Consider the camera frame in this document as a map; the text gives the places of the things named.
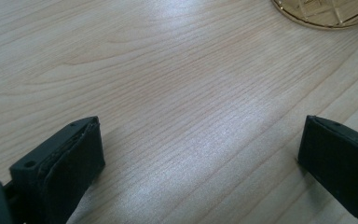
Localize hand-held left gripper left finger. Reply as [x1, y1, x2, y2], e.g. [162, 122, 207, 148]
[8, 116, 106, 224]

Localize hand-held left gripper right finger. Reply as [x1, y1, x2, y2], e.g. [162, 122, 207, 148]
[297, 115, 358, 224]

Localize gold wire basket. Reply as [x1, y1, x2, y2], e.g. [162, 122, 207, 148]
[270, 0, 358, 31]

